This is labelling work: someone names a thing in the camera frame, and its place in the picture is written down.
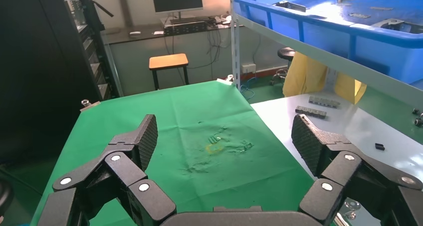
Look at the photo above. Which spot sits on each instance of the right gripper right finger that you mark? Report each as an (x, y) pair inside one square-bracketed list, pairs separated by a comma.
[(307, 142)]

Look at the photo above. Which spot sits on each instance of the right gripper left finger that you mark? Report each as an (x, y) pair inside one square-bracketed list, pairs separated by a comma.
[(147, 142)]

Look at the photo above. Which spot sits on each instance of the green table cloth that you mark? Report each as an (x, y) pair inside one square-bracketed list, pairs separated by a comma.
[(198, 118)]

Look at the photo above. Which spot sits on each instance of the yellow plastic bag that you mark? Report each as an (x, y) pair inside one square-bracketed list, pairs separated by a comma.
[(304, 79)]

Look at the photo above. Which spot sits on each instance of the tiny black plastic piece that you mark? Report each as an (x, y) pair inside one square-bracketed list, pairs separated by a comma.
[(380, 146)]

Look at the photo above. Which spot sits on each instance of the grey office desk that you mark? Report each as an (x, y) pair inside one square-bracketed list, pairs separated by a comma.
[(138, 62)]

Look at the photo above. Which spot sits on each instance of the wooden seat stool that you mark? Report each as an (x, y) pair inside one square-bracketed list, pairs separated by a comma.
[(168, 61)]

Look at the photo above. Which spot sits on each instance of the black swivel stool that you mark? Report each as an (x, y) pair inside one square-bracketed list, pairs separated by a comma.
[(286, 53)]

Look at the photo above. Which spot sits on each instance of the white computer mouse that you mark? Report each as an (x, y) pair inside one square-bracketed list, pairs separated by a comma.
[(134, 33)]

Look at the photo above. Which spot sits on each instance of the black caster wheel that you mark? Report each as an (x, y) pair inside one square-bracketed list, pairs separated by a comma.
[(418, 121)]

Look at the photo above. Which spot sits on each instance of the blue plastic bin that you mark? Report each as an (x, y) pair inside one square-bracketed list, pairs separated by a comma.
[(380, 52)]

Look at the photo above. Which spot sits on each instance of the black equipment box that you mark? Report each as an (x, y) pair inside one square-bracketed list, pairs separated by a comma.
[(185, 27)]

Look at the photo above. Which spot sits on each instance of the black server rack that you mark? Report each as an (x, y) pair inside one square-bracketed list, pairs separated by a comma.
[(39, 69)]

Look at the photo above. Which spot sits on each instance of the grey tape strip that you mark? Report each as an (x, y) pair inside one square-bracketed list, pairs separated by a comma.
[(360, 15)]

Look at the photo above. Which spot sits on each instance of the small grey metal rail part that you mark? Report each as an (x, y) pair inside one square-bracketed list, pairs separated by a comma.
[(324, 102), (310, 112)]

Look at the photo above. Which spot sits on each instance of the white wall socket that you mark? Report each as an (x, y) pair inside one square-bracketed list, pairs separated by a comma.
[(248, 68)]

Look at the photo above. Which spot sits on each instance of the grey upright shelf post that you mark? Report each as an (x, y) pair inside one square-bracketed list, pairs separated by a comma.
[(235, 36)]

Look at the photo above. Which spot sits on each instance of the stamped sheet metal bracket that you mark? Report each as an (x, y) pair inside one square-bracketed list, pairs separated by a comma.
[(396, 23)]

